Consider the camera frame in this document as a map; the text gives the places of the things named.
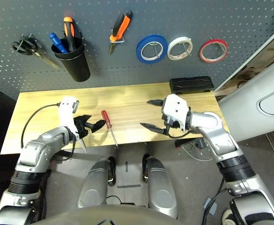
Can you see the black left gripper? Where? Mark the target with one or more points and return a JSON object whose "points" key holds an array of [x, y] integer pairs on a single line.
{"points": [[80, 130]]}

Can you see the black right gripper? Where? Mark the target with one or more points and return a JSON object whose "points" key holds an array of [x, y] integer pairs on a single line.
{"points": [[172, 126]]}

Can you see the red tape roll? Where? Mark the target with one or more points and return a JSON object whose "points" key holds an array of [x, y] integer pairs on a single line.
{"points": [[200, 52]]}

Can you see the orange black long-nose pliers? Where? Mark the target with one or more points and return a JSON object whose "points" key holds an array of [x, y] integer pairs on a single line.
{"points": [[121, 25]]}

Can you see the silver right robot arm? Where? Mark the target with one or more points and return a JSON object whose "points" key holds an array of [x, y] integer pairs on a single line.
{"points": [[221, 140]]}

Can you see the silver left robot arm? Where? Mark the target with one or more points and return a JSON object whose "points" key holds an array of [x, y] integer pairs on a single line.
{"points": [[40, 145]]}

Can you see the dark grey metal pegboard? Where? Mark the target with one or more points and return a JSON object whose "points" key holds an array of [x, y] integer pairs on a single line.
{"points": [[197, 18]]}

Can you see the black plastic tool case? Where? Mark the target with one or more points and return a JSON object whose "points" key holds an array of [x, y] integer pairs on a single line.
{"points": [[190, 85]]}

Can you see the black plastic cup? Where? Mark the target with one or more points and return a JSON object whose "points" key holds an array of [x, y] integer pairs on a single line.
{"points": [[78, 68]]}

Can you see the silver left robot leg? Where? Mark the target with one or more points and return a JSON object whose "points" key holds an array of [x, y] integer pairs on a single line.
{"points": [[94, 187]]}

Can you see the silver robot leg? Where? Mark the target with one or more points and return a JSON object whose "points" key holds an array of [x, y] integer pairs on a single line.
{"points": [[94, 187], [160, 187]]}

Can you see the blue tape roll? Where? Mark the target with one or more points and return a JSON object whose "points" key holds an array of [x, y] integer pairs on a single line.
{"points": [[139, 50]]}

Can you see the white tape roll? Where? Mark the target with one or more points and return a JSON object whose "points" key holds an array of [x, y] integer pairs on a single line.
{"points": [[170, 48]]}

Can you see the silver right robot leg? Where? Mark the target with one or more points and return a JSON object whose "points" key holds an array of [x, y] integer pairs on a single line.
{"points": [[160, 187]]}

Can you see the white rounded appliance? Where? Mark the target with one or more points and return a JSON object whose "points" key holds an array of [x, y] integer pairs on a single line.
{"points": [[244, 117]]}

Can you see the grey robot torso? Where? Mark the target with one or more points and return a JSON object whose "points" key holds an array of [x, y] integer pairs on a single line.
{"points": [[104, 216]]}

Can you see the white sneaker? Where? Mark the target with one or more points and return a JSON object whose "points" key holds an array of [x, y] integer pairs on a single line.
{"points": [[228, 216]]}

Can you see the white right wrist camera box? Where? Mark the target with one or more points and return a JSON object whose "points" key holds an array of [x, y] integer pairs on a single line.
{"points": [[174, 107]]}

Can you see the black table bracket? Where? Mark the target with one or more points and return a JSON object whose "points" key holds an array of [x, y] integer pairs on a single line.
{"points": [[183, 143]]}

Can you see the white pegboard frame post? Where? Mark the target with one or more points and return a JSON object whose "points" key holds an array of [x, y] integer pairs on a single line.
{"points": [[249, 61]]}

